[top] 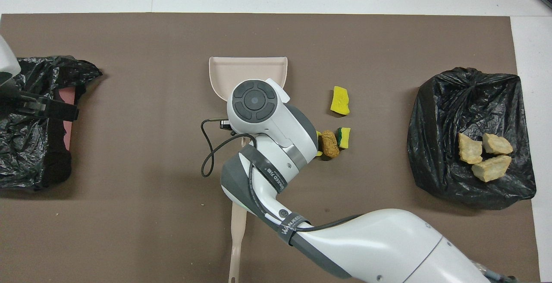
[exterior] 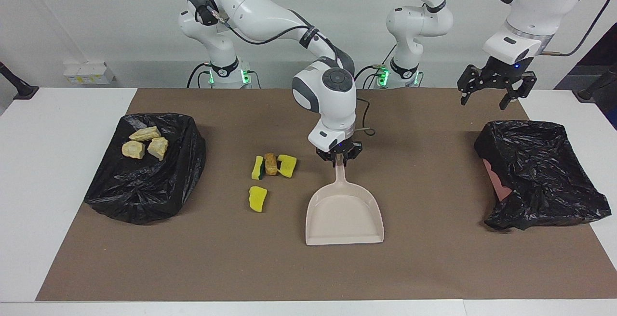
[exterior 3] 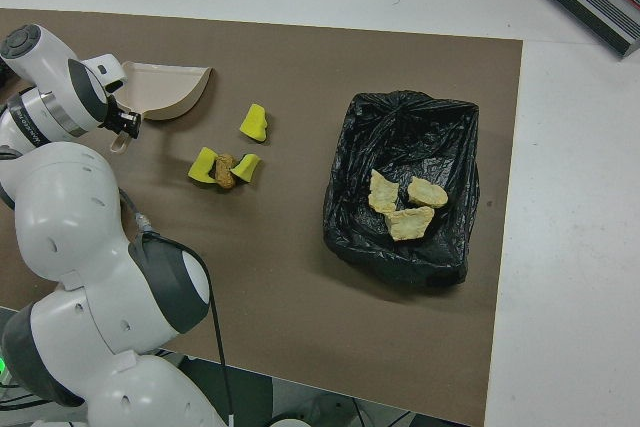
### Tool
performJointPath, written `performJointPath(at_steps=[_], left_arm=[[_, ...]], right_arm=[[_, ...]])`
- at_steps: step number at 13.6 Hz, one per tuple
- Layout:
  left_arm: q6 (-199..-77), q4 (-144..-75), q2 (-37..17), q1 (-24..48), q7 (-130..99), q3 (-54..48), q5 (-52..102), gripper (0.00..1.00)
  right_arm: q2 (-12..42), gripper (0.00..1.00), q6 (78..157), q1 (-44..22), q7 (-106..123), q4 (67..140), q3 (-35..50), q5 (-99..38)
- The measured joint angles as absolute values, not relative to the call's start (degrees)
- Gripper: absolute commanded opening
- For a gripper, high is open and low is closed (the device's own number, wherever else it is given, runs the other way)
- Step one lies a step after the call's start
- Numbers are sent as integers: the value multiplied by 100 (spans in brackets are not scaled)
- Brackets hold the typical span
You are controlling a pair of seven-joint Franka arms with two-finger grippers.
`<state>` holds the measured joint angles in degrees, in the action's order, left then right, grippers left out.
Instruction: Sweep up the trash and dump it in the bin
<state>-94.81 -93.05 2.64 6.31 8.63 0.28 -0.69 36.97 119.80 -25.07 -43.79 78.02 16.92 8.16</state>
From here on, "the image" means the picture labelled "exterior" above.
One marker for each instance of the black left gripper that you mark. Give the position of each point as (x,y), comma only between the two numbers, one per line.
(501,76)

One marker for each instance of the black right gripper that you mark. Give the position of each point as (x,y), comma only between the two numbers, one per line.
(340,150)

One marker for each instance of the yellow sponge piece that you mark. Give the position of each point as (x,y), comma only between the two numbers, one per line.
(288,165)
(258,199)

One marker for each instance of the beige plastic dustpan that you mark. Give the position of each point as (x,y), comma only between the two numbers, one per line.
(344,217)

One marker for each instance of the brown potato-shaped lump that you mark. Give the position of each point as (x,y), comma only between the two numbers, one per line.
(271,164)

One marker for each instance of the green and yellow sponge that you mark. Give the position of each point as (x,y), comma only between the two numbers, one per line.
(257,169)

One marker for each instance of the orange striped croissant piece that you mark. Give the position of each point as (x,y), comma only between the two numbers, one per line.
(158,148)
(144,134)

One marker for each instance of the pale bread chunk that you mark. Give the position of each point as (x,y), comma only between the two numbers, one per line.
(133,150)

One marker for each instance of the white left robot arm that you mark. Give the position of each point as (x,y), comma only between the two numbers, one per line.
(419,22)

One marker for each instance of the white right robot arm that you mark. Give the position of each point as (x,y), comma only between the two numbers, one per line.
(260,7)

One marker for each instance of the black bag on pink bin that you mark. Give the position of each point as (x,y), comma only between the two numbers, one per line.
(540,171)

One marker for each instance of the pink bin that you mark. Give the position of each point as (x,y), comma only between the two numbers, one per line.
(496,181)

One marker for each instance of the crumpled black trash bag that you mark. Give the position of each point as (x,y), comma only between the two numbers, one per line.
(144,190)

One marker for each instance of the black stand pole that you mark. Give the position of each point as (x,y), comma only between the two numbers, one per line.
(21,89)
(590,92)

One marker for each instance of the large brown table mat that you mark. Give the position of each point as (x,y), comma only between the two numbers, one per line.
(289,268)

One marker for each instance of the white wall outlet box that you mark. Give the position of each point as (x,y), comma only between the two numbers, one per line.
(89,72)

